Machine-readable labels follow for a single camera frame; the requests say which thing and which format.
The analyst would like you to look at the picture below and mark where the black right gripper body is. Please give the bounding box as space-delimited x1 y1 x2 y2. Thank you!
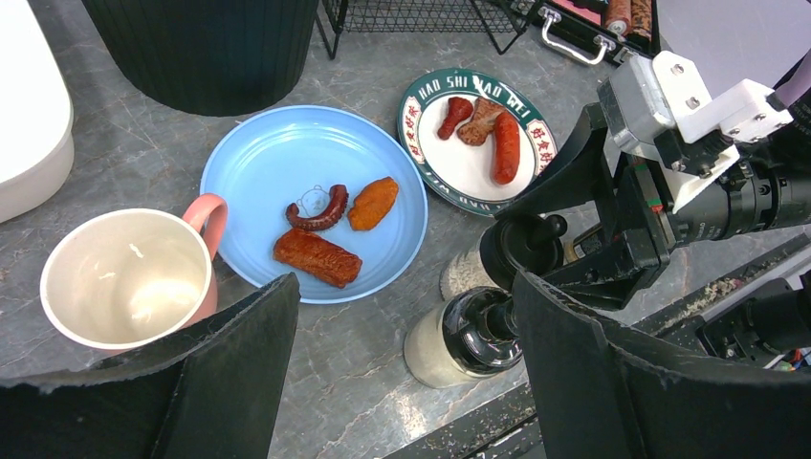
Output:
587 158 669 307

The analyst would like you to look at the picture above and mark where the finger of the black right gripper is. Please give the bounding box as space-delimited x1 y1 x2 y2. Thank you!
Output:
496 104 615 220
541 256 625 311

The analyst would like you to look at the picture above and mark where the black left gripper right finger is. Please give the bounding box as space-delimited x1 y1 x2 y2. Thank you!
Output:
512 272 810 458

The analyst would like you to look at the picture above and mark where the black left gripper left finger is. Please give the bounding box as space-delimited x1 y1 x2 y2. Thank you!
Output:
1 274 299 458

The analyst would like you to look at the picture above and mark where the spice jar black lid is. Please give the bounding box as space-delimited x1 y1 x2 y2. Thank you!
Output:
404 287 523 388
439 213 569 302

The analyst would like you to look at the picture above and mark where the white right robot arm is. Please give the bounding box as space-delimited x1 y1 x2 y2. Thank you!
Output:
480 61 810 311

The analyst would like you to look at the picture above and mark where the small dark spice jar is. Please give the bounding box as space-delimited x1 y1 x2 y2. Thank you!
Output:
563 223 605 264

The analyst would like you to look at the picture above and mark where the red sausage toy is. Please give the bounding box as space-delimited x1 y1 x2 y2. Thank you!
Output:
492 112 520 186

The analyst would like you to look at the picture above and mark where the white patterned rim plate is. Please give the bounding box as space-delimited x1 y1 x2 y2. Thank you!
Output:
397 68 558 216

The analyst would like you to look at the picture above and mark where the brown steak piece toy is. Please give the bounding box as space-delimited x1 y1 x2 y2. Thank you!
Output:
456 97 505 146

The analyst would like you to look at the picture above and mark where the red drumstick toy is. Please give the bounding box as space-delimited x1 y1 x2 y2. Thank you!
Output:
437 96 473 141

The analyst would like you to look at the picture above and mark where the black poker chip case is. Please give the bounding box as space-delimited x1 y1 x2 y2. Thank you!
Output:
521 1 663 66

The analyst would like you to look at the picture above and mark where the red-brown meat roll toy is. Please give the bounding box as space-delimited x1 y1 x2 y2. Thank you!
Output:
273 228 362 289

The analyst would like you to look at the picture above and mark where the brown poker chip roll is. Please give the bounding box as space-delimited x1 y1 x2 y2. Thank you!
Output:
628 0 652 41

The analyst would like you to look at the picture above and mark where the orange nugget toy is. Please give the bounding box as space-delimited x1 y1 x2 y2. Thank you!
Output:
348 177 399 231

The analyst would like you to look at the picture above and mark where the blue plate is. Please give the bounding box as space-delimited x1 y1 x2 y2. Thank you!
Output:
200 105 428 304

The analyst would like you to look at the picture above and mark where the brown octopus tentacle toy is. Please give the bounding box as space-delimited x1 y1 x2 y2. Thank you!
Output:
285 185 349 231

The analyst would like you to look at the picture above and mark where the white rectangular basin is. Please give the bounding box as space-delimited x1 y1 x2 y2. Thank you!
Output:
1 1 75 222

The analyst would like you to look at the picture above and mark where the black trash bin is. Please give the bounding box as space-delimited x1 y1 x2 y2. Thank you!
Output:
83 0 318 117

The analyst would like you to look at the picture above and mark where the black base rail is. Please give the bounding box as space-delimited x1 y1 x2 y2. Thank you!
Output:
389 233 810 458

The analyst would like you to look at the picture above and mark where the pink handled cream mug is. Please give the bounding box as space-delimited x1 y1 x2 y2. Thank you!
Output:
39 193 228 354

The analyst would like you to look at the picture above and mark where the black wire basket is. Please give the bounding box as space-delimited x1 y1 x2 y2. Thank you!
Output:
316 0 544 59

